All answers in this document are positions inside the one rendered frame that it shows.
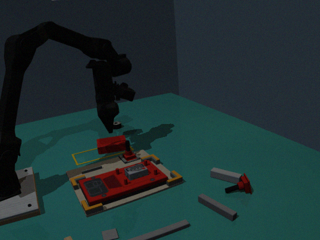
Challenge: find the small black and grey toy wheel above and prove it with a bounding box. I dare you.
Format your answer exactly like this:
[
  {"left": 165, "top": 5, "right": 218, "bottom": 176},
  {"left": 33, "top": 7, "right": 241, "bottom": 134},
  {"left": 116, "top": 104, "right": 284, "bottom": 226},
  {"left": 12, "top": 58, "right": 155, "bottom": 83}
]
[{"left": 113, "top": 121, "right": 122, "bottom": 130}]

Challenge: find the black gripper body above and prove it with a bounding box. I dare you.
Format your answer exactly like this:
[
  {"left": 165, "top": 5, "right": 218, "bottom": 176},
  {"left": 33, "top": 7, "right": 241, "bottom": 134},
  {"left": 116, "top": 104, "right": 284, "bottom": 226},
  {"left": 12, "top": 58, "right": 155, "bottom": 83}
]
[{"left": 94, "top": 79, "right": 120, "bottom": 116}]

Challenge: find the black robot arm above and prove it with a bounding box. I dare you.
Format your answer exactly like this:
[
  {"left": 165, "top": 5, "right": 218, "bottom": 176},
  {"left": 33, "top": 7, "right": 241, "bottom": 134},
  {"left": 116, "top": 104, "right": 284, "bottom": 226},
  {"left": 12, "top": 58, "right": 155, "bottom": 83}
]
[{"left": 0, "top": 21, "right": 136, "bottom": 201}]

